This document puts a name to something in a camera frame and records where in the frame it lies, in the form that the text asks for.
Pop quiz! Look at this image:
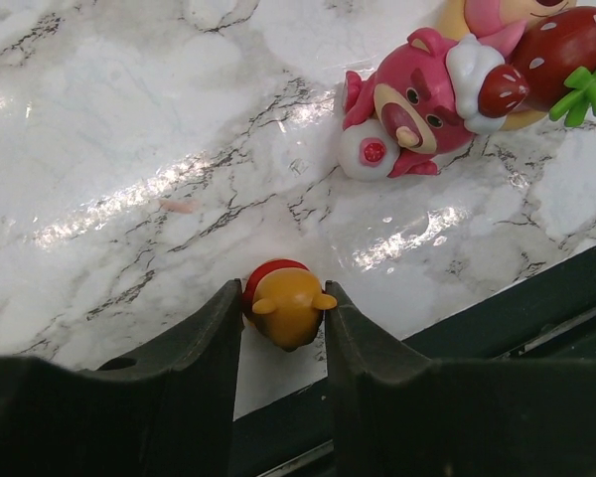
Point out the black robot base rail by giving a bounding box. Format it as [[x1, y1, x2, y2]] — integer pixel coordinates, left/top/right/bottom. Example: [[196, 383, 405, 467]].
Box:
[[229, 246, 596, 476]]

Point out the pink strawberry donut toy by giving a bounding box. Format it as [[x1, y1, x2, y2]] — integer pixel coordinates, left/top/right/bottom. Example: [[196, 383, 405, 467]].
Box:
[[434, 1, 596, 131]]

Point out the red white clown toy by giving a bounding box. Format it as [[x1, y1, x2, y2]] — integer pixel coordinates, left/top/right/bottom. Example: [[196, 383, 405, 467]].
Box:
[[338, 27, 529, 181]]

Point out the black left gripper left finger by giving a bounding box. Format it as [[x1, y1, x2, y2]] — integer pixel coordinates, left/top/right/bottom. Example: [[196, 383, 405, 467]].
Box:
[[0, 280, 242, 476]]

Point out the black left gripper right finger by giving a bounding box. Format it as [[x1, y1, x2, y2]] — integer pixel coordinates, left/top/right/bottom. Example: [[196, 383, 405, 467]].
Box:
[[325, 281, 596, 476]]

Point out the orange bear toy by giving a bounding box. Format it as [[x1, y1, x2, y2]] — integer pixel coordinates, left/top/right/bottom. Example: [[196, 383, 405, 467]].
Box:
[[242, 258, 338, 352]]

